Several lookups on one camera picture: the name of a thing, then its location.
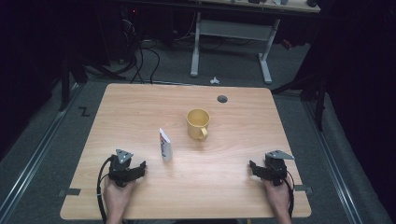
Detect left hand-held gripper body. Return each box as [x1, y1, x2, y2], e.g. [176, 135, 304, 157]
[107, 148, 140, 189]

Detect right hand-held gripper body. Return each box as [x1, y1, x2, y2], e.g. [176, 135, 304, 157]
[262, 149, 295, 188]

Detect white toothpaste tube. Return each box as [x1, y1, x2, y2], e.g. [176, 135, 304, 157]
[159, 127, 174, 163]

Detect yellow mug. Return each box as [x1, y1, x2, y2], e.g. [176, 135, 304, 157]
[185, 107, 211, 142]

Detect person's right hand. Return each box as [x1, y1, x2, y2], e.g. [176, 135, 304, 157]
[262, 178, 292, 217]

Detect person's left hand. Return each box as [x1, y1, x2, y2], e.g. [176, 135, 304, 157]
[103, 177, 137, 217]

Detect grey tape strip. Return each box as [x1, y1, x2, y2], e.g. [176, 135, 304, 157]
[57, 188, 82, 198]
[293, 184, 314, 194]

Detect black metal stand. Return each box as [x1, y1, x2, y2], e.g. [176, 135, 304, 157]
[270, 69, 329, 133]
[58, 52, 127, 112]

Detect dark computer tower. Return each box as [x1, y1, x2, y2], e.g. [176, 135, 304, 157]
[118, 5, 143, 64]

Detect white-legged desk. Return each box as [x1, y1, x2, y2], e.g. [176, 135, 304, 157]
[190, 0, 321, 85]

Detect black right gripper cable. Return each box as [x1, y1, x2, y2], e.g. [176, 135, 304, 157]
[285, 170, 296, 219]

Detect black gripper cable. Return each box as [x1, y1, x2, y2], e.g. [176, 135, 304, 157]
[96, 156, 115, 224]
[285, 170, 296, 219]

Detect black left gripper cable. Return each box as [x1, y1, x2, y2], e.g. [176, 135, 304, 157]
[96, 156, 115, 224]

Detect metal floor rail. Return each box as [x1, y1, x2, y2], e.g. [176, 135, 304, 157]
[302, 101, 364, 224]
[0, 83, 86, 223]

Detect black floor cables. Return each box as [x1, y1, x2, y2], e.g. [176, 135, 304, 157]
[120, 18, 194, 86]

